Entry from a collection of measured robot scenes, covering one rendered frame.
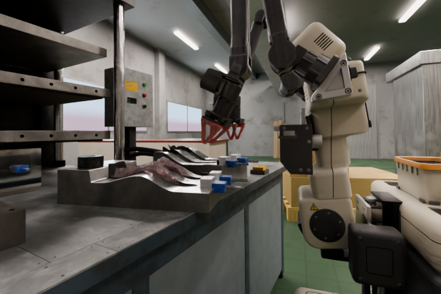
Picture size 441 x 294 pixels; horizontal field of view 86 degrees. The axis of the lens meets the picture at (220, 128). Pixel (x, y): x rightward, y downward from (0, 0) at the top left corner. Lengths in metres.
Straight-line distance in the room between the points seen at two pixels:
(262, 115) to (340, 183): 9.44
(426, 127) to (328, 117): 2.95
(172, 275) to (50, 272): 0.35
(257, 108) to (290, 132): 9.49
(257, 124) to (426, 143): 7.33
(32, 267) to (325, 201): 0.74
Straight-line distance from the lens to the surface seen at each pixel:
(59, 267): 0.53
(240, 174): 1.12
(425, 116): 3.76
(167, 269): 0.75
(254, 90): 10.40
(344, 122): 0.86
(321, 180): 0.83
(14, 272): 0.55
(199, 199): 0.68
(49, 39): 1.51
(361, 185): 3.11
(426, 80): 3.81
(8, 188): 1.35
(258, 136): 10.22
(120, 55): 1.59
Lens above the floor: 1.02
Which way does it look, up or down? 1 degrees up
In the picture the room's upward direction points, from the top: 1 degrees counter-clockwise
